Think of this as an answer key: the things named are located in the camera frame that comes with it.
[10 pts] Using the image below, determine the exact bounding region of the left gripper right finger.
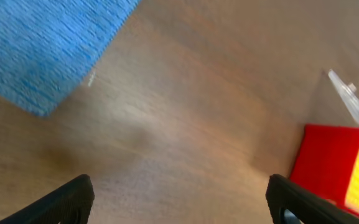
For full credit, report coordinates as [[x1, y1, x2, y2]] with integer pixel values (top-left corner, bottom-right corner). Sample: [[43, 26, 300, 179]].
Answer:
[[265, 174, 359, 224]]

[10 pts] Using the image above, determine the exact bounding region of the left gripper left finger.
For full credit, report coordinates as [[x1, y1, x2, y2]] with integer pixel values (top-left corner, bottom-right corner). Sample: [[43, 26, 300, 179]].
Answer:
[[0, 174, 95, 224]]

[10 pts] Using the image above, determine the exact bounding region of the red and yellow tip box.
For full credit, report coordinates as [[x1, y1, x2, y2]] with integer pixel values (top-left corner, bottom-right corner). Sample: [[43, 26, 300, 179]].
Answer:
[[289, 68, 359, 223]]

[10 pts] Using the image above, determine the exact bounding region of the blue cloth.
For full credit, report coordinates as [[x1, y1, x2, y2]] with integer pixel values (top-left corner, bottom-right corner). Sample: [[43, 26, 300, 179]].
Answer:
[[0, 0, 142, 118]]

